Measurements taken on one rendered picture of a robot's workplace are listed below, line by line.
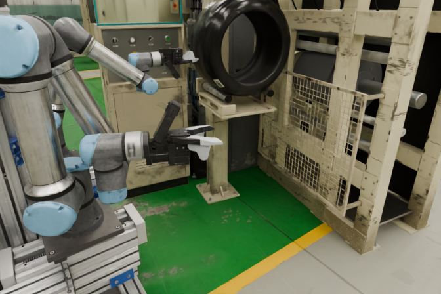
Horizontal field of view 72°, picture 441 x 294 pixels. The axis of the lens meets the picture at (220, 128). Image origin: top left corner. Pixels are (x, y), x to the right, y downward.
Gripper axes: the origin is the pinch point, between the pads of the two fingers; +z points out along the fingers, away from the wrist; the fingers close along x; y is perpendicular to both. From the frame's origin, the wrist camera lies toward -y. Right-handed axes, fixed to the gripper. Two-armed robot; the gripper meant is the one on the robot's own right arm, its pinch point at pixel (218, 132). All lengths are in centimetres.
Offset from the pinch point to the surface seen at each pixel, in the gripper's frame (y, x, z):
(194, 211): 91, -120, -1
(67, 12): -145, -948, -304
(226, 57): -17, -123, 25
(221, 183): 78, -135, 22
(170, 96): 10, -142, -12
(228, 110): 11, -87, 19
